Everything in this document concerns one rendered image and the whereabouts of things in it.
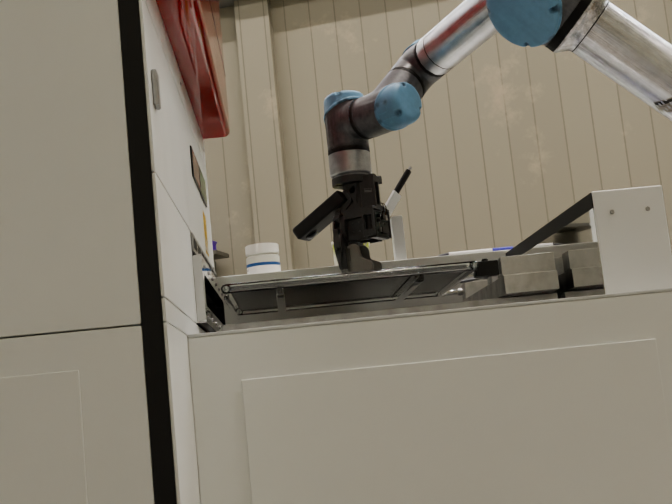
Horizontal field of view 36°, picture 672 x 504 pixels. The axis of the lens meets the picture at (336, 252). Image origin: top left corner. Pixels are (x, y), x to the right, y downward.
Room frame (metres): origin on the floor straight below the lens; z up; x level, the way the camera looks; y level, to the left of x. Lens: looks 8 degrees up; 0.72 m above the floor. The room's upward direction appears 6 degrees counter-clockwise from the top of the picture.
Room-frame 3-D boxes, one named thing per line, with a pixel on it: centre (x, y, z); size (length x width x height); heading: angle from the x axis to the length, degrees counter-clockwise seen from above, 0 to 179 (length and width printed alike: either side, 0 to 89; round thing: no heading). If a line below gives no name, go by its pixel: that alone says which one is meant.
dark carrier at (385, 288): (1.65, -0.01, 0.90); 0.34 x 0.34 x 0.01; 3
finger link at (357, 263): (1.80, -0.04, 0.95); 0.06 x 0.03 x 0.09; 63
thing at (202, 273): (1.62, 0.20, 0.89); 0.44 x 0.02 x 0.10; 3
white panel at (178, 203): (1.44, 0.21, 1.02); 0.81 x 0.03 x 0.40; 3
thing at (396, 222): (1.90, -0.10, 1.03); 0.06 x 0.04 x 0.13; 93
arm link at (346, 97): (1.81, -0.04, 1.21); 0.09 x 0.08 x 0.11; 43
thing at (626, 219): (1.60, -0.37, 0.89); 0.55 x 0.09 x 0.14; 3
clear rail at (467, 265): (1.47, -0.02, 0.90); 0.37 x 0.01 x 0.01; 93
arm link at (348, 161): (1.81, -0.04, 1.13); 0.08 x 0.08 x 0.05
